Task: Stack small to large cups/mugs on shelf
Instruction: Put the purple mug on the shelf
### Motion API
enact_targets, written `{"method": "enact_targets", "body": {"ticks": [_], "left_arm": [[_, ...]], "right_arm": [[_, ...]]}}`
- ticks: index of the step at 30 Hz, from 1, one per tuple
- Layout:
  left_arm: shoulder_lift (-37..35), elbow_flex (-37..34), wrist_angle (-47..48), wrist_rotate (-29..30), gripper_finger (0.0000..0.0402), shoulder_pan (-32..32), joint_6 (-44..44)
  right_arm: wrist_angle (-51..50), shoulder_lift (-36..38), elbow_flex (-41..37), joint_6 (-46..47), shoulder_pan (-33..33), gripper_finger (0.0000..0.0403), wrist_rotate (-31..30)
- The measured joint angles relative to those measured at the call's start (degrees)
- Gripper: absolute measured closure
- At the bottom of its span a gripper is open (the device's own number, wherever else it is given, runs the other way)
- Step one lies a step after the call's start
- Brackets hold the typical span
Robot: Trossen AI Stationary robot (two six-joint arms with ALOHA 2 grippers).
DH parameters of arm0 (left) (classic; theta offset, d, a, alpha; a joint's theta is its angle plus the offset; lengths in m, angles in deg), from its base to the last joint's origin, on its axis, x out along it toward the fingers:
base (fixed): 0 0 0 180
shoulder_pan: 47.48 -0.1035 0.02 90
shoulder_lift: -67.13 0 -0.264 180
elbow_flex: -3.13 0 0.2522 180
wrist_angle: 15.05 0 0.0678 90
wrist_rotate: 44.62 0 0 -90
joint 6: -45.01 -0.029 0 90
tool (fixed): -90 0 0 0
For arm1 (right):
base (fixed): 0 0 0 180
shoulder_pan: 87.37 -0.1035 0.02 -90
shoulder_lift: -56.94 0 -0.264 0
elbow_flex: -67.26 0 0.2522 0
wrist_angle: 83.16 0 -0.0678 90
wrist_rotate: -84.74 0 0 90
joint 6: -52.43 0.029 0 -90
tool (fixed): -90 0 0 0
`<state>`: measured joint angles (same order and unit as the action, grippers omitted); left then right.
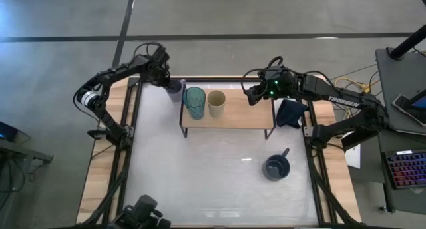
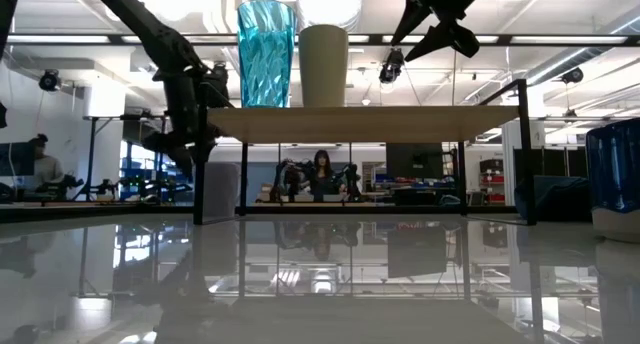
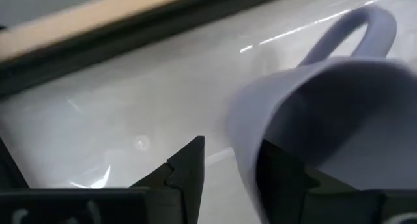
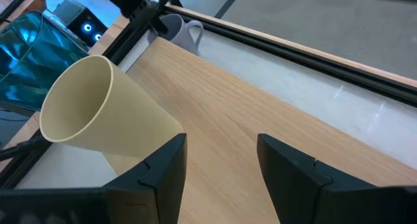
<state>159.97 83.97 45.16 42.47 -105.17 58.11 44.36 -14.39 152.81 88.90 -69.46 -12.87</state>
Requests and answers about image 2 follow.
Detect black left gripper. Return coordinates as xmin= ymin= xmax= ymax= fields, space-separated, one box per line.
xmin=142 ymin=58 xmax=231 ymax=178

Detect cream plastic cup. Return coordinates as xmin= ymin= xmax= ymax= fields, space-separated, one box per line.
xmin=298 ymin=24 xmax=350 ymax=109

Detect blue transparent faceted tumbler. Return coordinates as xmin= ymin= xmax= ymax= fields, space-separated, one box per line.
xmin=236 ymin=0 xmax=298 ymax=109

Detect blue ceramic mug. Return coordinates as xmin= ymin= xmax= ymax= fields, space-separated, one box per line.
xmin=585 ymin=117 xmax=640 ymax=244

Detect grey panel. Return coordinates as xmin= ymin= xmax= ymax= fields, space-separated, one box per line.
xmin=203 ymin=162 xmax=242 ymax=219

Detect person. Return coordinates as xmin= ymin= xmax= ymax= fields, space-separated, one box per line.
xmin=27 ymin=133 xmax=66 ymax=195
xmin=308 ymin=149 xmax=347 ymax=203

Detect black monitor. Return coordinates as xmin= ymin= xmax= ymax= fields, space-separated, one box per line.
xmin=385 ymin=142 xmax=445 ymax=180

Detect rack with red bins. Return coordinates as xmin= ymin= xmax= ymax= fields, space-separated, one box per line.
xmin=479 ymin=158 xmax=506 ymax=205

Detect dark blue bean bag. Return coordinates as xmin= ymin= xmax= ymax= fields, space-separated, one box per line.
xmin=514 ymin=175 xmax=592 ymax=223

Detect black ceiling camera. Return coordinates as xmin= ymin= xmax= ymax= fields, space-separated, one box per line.
xmin=378 ymin=47 xmax=406 ymax=85
xmin=38 ymin=68 xmax=61 ymax=93
xmin=560 ymin=67 xmax=585 ymax=85

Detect wooden shelf with black frame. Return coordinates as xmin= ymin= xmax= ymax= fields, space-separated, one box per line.
xmin=192 ymin=78 xmax=539 ymax=228

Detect dark wall monitor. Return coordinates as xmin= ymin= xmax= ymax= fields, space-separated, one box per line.
xmin=0 ymin=141 xmax=37 ymax=178

